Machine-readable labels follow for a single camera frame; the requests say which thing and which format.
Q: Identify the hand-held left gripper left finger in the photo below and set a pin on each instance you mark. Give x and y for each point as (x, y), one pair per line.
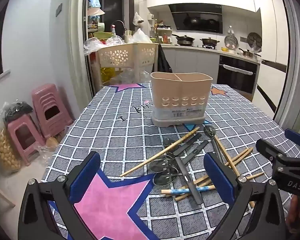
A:
(86, 172)

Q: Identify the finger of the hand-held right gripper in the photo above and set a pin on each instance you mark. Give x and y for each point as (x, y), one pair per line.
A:
(267, 147)
(296, 136)

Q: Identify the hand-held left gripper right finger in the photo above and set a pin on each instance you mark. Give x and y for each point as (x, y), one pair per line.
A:
(218, 177)

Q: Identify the beige utensil holder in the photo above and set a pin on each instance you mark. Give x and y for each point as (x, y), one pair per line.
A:
(180, 90)

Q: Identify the blue patterned chopstick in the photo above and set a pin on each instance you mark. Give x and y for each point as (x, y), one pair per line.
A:
(175, 191)

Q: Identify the clear plastic bag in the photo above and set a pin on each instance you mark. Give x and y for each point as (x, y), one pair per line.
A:
(46, 147)

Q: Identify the checked star tablecloth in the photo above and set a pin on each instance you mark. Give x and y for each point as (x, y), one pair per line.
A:
(115, 135)

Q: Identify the pink plastic stool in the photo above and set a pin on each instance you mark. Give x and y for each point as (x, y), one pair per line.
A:
(20, 130)

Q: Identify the black built-in oven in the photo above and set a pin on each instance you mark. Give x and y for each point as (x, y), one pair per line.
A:
(236, 73)

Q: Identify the stack of pink stools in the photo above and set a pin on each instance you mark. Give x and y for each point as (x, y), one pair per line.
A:
(51, 100)

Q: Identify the clear bag of yellow produce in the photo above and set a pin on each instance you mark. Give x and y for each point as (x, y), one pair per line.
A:
(5, 152)

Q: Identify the black plastic bag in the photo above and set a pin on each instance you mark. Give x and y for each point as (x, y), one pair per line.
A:
(16, 111)

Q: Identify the small metal saucepan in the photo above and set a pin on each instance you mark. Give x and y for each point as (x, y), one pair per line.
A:
(246, 52)

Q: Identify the round dark pan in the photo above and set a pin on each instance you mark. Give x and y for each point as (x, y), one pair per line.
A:
(254, 39)

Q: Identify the round metal steamer rack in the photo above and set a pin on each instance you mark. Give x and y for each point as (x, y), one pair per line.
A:
(230, 41)

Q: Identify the black lidded pot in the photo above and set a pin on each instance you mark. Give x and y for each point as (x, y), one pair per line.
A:
(210, 42)

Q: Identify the beige basket rack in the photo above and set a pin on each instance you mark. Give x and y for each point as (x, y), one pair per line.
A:
(120, 55)

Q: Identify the crumpled clear plastic bags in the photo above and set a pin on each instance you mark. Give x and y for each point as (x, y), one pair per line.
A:
(97, 43)

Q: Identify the black hanging cloth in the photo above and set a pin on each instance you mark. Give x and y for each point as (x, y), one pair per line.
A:
(163, 60)

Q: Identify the black wok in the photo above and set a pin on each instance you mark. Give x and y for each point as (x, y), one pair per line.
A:
(185, 40)

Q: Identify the green plastic basin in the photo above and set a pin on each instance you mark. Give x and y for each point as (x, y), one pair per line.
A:
(102, 35)

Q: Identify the white knife block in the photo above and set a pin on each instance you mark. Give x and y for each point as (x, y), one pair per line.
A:
(128, 37)

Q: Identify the spray bottle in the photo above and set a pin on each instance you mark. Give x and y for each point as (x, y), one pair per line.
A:
(113, 30)

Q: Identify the white plastic bag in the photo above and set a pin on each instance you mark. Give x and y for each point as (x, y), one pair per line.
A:
(140, 37)

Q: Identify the black range hood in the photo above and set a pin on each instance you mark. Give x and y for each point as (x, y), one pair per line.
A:
(196, 18)

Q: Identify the black kitchen faucet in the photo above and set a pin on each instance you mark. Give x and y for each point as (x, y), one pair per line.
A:
(120, 22)

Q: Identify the spice rack with bottles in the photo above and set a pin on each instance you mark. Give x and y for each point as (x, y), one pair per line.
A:
(161, 31)

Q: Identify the hanging white bag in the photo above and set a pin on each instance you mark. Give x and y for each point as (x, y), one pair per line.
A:
(138, 18)

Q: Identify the grey wall switch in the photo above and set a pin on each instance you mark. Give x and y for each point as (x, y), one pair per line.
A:
(59, 9)

